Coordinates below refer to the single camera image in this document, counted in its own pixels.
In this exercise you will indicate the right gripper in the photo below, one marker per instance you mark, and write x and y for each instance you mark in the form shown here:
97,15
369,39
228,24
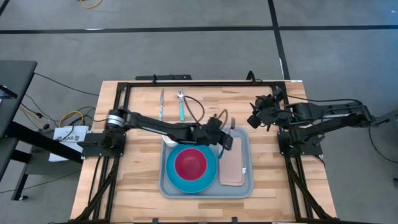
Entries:
269,112

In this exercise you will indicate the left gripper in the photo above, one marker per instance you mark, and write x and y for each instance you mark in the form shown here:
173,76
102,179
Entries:
211,132

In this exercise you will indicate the pink cloth napkin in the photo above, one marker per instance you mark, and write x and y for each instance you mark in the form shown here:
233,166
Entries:
231,168

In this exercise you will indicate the red bowl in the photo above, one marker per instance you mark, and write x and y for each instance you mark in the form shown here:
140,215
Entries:
190,165

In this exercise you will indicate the white mug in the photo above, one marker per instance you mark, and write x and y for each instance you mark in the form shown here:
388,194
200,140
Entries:
169,142

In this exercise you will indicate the blue round plate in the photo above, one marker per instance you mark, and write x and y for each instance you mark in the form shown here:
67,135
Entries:
174,183

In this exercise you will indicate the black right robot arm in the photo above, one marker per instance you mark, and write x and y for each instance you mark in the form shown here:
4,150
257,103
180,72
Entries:
335,115

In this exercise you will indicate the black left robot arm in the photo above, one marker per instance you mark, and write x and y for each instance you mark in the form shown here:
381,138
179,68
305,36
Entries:
149,123

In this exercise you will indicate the grey plastic tray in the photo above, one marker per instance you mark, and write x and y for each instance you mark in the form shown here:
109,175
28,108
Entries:
205,194

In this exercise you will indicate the black bar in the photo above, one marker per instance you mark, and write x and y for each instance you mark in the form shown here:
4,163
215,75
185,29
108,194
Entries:
161,77

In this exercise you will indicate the grey stand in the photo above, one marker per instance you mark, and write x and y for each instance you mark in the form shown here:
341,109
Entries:
385,118

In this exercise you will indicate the white printed paper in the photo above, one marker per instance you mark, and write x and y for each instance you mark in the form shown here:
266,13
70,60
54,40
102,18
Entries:
66,137

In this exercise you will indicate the black desk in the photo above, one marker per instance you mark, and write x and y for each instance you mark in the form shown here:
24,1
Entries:
12,87

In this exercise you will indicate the black table frame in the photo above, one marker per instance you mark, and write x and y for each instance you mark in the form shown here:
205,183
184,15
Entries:
202,84

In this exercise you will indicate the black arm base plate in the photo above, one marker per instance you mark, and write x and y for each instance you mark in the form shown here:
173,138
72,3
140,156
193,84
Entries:
311,149
93,149

